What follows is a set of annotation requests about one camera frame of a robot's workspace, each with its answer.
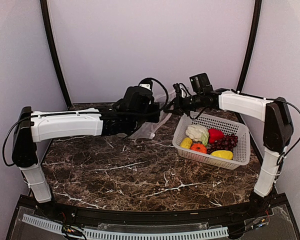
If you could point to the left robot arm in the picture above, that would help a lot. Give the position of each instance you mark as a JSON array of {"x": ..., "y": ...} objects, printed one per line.
[{"x": 124, "y": 117}]

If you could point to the clear zip top bag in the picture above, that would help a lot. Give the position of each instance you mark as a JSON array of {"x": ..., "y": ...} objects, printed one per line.
[{"x": 148, "y": 129}]

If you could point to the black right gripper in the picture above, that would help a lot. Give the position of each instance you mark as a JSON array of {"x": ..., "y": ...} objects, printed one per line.
[{"x": 178, "y": 107}]

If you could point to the white slotted cable duct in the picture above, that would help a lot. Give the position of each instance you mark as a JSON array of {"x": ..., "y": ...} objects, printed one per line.
[{"x": 107, "y": 231}]

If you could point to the purple toy grape bunch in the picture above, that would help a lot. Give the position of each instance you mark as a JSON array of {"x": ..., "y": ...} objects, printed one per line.
[{"x": 227, "y": 143}]

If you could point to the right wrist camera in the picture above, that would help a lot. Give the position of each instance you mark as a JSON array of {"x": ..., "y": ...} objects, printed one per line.
[{"x": 180, "y": 90}]

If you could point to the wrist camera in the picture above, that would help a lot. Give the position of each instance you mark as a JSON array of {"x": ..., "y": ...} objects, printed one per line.
[
  {"x": 148, "y": 84},
  {"x": 180, "y": 90}
]

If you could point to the yellow toy mango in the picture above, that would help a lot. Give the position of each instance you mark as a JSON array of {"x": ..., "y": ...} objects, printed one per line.
[{"x": 224, "y": 154}]

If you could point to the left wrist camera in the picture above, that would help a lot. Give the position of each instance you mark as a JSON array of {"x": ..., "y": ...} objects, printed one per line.
[{"x": 148, "y": 84}]

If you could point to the black right corner post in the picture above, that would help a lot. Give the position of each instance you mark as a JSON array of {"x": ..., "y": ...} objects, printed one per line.
[{"x": 250, "y": 45}]

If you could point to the red toy bell pepper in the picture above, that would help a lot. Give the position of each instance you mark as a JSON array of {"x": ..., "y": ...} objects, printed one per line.
[{"x": 215, "y": 135}]

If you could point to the white perforated plastic basket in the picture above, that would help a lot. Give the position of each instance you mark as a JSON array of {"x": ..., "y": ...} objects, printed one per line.
[{"x": 241, "y": 153}]

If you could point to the black front rail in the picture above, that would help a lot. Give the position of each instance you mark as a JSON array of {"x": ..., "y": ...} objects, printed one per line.
[{"x": 83, "y": 216}]

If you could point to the yellow toy corn cob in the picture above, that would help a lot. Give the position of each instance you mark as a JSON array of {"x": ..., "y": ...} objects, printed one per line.
[{"x": 186, "y": 143}]

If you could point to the black left corner post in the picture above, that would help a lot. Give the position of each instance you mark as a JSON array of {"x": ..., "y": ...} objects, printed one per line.
[{"x": 53, "y": 52}]

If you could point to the white toy cauliflower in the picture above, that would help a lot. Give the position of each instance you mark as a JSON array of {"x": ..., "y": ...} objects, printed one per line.
[{"x": 198, "y": 133}]

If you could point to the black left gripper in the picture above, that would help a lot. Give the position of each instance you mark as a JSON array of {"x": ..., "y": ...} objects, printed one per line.
[{"x": 155, "y": 117}]

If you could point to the black corner post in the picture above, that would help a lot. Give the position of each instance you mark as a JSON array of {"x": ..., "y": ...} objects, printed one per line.
[
  {"x": 53, "y": 52},
  {"x": 250, "y": 45}
]

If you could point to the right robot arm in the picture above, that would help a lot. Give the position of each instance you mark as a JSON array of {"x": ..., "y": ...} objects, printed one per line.
[{"x": 273, "y": 112}]

